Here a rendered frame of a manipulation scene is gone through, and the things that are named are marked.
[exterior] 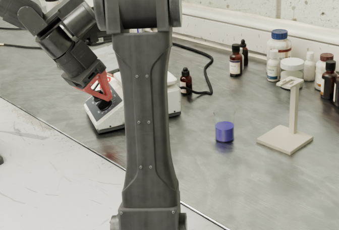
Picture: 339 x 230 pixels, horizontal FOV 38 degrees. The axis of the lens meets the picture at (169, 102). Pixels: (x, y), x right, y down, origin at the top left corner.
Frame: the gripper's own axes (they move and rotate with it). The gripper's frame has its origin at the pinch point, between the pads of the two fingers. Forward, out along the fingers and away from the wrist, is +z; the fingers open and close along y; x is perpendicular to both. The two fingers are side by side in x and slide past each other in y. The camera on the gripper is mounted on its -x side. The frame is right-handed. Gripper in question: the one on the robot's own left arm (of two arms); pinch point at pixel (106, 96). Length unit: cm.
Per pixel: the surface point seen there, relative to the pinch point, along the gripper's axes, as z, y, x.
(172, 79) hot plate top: 6.1, -6.5, -11.9
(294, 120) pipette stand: 19.3, -30.4, -17.7
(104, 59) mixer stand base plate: 10.6, 38.4, -15.7
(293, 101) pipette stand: 15.7, -30.6, -19.8
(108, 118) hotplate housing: 2.3, -3.2, 3.7
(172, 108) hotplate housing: 11.0, -6.5, -7.6
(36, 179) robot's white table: -4.4, -9.6, 22.7
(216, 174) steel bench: 11.8, -29.9, 1.6
